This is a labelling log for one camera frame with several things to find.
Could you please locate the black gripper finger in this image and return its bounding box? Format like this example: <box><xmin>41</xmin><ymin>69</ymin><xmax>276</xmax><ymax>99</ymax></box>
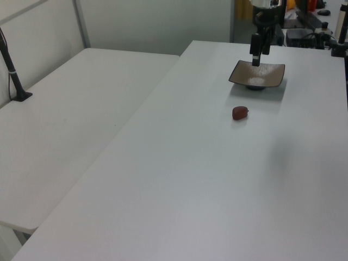
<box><xmin>262</xmin><ymin>28</ymin><xmax>274</xmax><ymax>55</ymax></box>
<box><xmin>250</xmin><ymin>33</ymin><xmax>262</xmax><ymax>67</ymax></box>

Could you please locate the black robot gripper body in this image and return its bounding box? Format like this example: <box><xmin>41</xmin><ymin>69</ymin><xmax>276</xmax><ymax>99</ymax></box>
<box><xmin>253</xmin><ymin>4</ymin><xmax>284</xmax><ymax>35</ymax></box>

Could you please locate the small round reddish-brown food item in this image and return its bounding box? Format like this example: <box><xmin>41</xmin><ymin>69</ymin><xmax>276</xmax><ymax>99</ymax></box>
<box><xmin>232</xmin><ymin>105</ymin><xmax>250</xmax><ymax>121</ymax></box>

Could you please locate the square brown ceramic plate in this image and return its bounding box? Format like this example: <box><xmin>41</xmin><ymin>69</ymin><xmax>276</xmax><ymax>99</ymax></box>
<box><xmin>228</xmin><ymin>60</ymin><xmax>286</xmax><ymax>91</ymax></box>

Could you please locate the orange-brown background panel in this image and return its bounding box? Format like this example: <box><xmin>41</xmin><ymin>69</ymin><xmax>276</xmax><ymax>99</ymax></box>
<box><xmin>234</xmin><ymin>0</ymin><xmax>254</xmax><ymax>20</ymax></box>

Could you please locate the black electronics box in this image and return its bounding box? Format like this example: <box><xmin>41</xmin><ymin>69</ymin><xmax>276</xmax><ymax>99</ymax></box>
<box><xmin>285</xmin><ymin>28</ymin><xmax>327</xmax><ymax>50</ymax></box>

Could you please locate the black keyboard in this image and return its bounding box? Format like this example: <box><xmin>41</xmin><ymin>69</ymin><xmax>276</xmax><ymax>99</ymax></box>
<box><xmin>295</xmin><ymin>7</ymin><xmax>322</xmax><ymax>28</ymax></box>

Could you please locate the emergency stop button box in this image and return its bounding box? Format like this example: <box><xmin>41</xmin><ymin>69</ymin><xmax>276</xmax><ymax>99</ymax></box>
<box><xmin>320</xmin><ymin>21</ymin><xmax>334</xmax><ymax>36</ymax></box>

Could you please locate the black table clamp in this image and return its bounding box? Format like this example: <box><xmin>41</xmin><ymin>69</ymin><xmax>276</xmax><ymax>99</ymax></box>
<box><xmin>330</xmin><ymin>39</ymin><xmax>348</xmax><ymax>58</ymax></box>

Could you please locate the white cylinder post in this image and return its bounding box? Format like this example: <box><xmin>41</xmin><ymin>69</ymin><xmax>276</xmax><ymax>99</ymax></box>
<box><xmin>335</xmin><ymin>2</ymin><xmax>348</xmax><ymax>45</ymax></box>

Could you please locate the black camera stand pole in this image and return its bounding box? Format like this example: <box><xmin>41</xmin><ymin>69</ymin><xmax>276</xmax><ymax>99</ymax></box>
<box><xmin>0</xmin><ymin>27</ymin><xmax>33</xmax><ymax>103</ymax></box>

